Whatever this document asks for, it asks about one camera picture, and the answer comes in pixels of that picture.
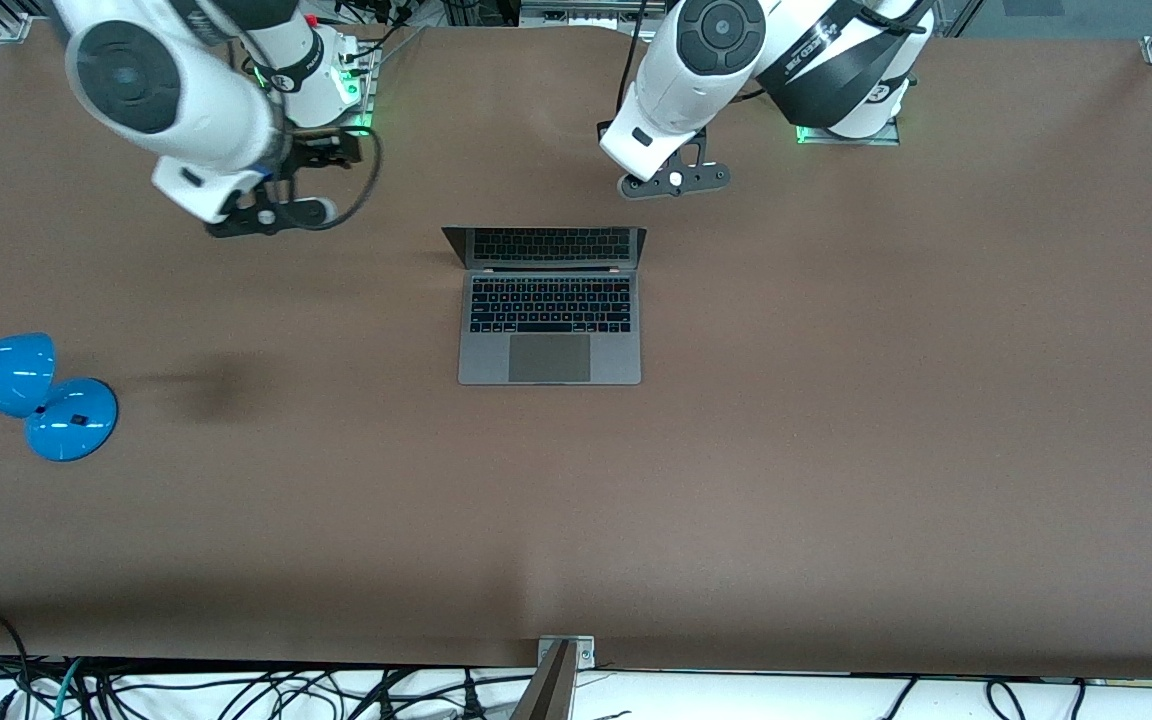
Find teal floor cable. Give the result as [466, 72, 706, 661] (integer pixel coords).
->
[50, 657, 88, 720]

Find black base cable bundle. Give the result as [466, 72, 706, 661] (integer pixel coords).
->
[334, 0, 429, 73]

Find grey laptop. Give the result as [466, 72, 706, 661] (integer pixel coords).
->
[441, 226, 649, 387]

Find grey power strip box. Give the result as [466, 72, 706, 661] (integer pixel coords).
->
[519, 0, 669, 32]

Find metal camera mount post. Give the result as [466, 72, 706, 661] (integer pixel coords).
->
[511, 634, 598, 720]

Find blue desk lamp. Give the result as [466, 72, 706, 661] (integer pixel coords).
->
[0, 333, 120, 463]

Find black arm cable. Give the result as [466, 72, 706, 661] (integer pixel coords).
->
[314, 124, 385, 232]
[618, 0, 650, 113]

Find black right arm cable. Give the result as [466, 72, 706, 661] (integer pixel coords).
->
[314, 124, 385, 232]

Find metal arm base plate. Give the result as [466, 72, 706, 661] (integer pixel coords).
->
[796, 116, 903, 147]
[291, 45, 378, 137]

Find brown table cover sheet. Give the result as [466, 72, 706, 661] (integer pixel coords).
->
[0, 20, 1152, 681]

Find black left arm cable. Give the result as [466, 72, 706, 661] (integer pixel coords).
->
[618, 0, 650, 113]

